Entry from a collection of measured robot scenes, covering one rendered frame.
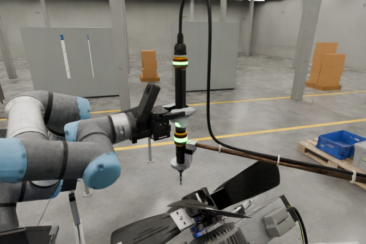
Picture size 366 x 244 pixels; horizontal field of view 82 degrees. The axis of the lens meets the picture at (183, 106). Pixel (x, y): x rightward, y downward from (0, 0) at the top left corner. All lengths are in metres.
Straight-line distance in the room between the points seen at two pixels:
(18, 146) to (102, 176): 0.15
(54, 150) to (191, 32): 6.58
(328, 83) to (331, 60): 0.79
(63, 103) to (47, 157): 0.39
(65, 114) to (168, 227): 0.54
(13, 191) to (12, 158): 0.66
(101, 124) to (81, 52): 6.30
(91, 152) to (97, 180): 0.06
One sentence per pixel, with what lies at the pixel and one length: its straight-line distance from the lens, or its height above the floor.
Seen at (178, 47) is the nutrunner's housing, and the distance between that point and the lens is 0.61.
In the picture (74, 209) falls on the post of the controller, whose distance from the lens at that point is 1.39.
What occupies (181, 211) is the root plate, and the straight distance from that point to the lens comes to 0.94.
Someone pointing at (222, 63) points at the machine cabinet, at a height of 0.94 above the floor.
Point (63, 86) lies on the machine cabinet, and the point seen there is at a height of 0.42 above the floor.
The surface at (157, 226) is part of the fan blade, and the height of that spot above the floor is 1.19.
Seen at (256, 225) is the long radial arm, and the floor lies 1.12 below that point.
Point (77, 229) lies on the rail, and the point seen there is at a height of 0.86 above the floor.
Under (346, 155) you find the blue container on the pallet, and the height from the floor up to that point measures 0.20.
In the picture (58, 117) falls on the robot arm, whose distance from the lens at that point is 0.82.
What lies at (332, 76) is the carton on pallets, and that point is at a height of 0.49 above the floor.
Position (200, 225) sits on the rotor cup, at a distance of 0.89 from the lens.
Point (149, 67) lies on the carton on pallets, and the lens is 8.87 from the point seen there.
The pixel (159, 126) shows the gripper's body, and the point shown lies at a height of 1.61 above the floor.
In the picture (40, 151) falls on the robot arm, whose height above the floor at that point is 1.66.
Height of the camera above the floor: 1.86
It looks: 19 degrees down
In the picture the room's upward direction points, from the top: straight up
